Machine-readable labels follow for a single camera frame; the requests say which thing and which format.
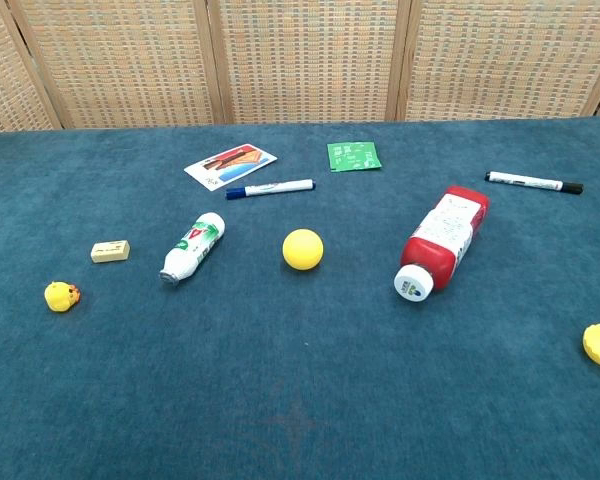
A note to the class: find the blue carpet table cover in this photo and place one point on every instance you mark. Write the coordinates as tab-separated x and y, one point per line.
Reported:
300	375

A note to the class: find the red bottle with white cap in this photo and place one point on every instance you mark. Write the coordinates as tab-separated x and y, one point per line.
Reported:
442	240

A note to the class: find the green square packet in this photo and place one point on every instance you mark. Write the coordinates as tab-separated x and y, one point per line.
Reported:
354	156

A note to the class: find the white marker with black cap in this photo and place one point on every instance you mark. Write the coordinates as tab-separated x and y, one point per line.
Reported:
530	181

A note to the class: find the white marker with blue cap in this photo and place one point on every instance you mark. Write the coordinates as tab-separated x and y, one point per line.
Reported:
272	188

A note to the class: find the illustrated picture card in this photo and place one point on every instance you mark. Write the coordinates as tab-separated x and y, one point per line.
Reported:
230	166

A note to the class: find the woven wooden folding screen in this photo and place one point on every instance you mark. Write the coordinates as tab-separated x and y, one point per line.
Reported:
305	60

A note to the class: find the small white green-label bottle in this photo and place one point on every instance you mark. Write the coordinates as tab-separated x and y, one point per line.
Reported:
192	248

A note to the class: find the yellow ball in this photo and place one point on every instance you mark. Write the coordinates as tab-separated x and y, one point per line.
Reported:
303	250

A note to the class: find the cream rectangular eraser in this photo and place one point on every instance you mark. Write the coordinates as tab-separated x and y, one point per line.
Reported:
110	251

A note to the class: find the yellow duck toy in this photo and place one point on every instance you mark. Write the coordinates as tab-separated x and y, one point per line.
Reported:
59	297

